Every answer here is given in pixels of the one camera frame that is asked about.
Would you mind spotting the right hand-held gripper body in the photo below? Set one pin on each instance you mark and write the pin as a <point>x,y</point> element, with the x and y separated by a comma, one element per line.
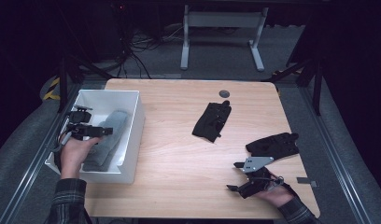
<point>260,179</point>

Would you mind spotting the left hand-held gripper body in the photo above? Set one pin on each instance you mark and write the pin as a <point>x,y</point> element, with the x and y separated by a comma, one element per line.
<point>81,126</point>

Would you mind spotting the white box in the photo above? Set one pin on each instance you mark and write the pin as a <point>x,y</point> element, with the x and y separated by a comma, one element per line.
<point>129,149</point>

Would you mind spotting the black glove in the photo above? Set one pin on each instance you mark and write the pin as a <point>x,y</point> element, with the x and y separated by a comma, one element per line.
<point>275,144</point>
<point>212,121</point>

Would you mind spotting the person's right hand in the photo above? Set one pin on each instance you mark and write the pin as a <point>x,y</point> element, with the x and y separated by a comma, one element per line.
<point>277,197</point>

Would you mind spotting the person's left hand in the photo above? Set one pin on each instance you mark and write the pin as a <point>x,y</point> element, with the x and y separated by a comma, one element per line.
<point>72,158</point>

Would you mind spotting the yellow and black striped tape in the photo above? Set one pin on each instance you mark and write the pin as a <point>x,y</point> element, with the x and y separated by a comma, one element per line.
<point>51,93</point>

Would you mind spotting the black metal stand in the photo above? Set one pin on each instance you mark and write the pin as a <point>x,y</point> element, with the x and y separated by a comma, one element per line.
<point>317,90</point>
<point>63,81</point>

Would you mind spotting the dark round table grommet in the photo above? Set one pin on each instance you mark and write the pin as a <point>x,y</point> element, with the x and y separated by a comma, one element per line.
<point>224,94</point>

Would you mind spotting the grey metal table bracket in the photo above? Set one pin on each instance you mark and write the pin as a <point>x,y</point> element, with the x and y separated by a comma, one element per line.
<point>305,180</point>

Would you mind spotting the aluminium floor rail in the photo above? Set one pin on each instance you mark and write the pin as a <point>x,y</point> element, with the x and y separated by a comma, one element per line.
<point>335,161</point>
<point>33,168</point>

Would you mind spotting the white metal desk frame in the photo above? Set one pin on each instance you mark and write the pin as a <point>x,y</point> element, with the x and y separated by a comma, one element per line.
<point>222,19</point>

